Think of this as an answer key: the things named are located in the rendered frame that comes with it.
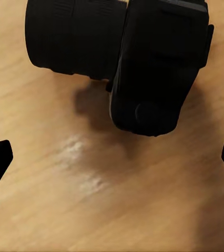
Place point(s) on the digital camera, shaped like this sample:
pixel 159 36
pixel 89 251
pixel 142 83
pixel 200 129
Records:
pixel 149 50

